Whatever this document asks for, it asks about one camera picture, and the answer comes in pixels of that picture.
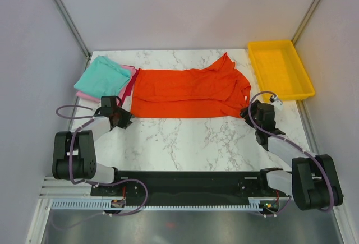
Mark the crimson folded t-shirt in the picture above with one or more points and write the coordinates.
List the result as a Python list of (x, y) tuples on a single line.
[(126, 92)]

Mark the aluminium frame post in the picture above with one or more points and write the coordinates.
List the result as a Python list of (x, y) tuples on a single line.
[(72, 27), (305, 20)]

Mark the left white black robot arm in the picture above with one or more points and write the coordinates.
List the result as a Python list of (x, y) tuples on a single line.
[(74, 155)]

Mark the yellow plastic tray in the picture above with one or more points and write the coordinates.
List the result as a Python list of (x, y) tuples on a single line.
[(278, 68)]

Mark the left aluminium frame post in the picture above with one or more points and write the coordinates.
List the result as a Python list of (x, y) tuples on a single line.
[(72, 27)]

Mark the orange t-shirt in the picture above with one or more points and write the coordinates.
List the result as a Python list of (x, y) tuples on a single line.
[(219, 90)]

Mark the right aluminium frame post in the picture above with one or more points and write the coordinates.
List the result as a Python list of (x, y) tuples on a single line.
[(305, 20)]

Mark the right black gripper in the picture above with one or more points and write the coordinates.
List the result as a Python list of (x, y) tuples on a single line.
[(243, 112)]

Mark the pink folded t-shirt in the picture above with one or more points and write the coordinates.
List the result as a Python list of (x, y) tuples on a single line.
[(85, 96)]

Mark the teal folded t-shirt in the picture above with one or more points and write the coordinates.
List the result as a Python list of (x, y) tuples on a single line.
[(103, 77)]

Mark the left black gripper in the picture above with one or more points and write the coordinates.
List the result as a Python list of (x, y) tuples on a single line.
[(127, 116)]

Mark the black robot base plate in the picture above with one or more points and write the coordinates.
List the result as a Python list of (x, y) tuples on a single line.
[(187, 187)]

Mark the aluminium extrusion rail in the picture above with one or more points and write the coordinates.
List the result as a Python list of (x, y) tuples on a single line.
[(56, 189)]

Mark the white slotted cable duct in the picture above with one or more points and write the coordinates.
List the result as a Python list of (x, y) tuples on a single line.
[(111, 205)]

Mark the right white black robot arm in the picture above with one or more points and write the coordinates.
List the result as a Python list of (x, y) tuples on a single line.
[(313, 182)]

